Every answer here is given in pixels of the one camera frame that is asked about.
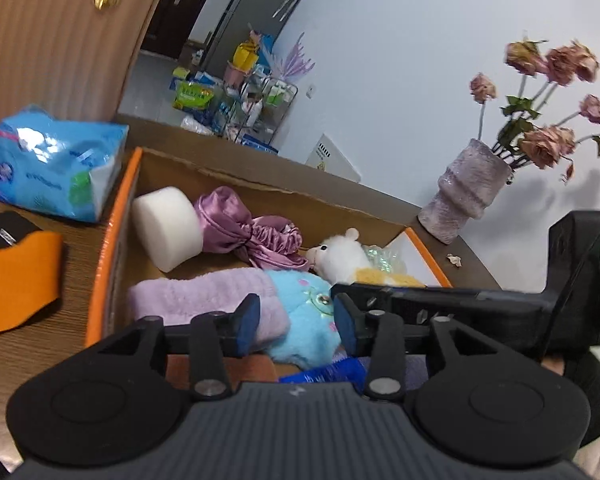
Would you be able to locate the white round sponge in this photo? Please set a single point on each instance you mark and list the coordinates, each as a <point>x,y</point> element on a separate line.
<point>167,225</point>

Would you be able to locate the purple feather decoration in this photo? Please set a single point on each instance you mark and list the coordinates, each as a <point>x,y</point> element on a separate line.
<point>296,60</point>

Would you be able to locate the green packet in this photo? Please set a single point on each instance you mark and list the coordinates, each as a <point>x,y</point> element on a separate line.
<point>194,96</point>

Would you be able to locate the iridescent cellophane packet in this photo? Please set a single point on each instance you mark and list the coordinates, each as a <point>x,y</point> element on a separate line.
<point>382,259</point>

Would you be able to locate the grey refrigerator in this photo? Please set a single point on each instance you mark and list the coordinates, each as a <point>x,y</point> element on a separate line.
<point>250,10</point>

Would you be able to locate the blue tissue packet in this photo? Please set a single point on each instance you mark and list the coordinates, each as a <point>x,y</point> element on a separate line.
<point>50,160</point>

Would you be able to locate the lilac fluffy headband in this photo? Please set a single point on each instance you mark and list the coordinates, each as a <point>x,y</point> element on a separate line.
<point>195,295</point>

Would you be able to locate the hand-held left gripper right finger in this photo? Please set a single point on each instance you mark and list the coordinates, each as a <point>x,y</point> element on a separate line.
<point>347,322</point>

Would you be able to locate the mauve satin scrunchie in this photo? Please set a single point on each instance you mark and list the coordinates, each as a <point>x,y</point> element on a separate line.
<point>275,242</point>

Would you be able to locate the pink ribbed suitcase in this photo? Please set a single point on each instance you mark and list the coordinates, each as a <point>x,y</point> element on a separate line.
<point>55,35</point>

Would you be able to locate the white yellow alpaca plush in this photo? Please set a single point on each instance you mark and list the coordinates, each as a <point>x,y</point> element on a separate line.
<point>342,257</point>

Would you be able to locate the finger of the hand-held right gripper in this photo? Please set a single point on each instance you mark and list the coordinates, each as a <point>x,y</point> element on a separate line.
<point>405,300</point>

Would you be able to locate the dark wooden door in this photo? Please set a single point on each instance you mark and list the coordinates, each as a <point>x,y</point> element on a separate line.
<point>180,5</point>

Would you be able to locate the person's right forearm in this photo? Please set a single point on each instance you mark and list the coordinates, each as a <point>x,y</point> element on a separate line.
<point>585,395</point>

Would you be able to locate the fallen dried petal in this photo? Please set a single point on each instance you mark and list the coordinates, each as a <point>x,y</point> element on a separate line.
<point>453,259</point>

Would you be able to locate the small blue white box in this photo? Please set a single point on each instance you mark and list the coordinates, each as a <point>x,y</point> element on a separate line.
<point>330,372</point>

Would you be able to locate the bunch of dried roses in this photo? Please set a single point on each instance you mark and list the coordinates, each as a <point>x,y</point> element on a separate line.
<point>545,140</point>

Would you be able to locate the white board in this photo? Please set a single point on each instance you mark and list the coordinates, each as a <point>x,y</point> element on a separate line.
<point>332,160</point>

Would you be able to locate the pink ceramic vase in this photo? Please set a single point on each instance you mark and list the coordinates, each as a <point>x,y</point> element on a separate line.
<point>467,190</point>

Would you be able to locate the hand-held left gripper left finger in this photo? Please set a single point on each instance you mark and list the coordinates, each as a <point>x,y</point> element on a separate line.
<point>247,320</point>

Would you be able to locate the red printed cardboard box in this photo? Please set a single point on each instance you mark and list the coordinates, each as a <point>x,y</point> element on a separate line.
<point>290,205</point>

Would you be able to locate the small black case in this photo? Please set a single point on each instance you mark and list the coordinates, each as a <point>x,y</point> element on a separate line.
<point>5,232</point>

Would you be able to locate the light blue plush toy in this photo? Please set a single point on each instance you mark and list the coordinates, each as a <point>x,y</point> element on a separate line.
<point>305,325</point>

